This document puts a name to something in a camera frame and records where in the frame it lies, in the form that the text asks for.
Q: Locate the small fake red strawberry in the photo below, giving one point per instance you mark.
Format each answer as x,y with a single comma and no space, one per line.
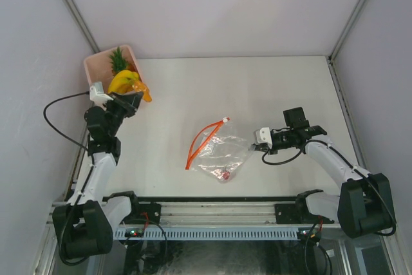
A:
226,174

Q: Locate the yellow fake banana bunch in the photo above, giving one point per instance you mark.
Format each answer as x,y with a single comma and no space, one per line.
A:
123,82

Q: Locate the grey slotted cable duct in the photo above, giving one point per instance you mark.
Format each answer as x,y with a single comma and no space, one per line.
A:
154,233

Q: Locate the pink plastic bin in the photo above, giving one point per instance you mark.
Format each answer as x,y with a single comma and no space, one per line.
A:
98,66

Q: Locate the clear zip top bag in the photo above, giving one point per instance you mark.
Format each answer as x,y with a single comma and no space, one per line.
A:
218,147

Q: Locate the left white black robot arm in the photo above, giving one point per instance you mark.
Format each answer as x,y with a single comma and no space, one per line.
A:
84,226

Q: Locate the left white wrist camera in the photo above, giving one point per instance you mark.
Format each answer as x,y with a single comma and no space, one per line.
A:
97,94

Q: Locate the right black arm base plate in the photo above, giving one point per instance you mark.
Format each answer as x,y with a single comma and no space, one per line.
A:
292,213

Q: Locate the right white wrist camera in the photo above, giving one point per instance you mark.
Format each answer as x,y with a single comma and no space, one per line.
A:
263,136

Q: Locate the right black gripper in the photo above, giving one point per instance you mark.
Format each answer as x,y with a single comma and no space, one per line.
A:
259,147

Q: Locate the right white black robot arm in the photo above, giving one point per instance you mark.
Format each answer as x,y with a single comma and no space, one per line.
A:
364,204

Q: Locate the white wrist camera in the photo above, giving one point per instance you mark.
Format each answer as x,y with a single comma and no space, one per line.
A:
263,136
97,94

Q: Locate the fake orange carrot pieces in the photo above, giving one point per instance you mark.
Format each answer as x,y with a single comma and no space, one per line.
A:
142,88

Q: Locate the fake pineapple green crown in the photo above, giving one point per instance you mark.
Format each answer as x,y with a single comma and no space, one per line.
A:
119,62

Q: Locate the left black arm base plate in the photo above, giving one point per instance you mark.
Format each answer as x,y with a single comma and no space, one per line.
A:
145,213

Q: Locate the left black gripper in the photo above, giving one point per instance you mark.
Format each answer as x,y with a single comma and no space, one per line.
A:
129,111

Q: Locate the aluminium rail frame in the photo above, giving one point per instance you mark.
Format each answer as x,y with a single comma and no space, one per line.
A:
210,214

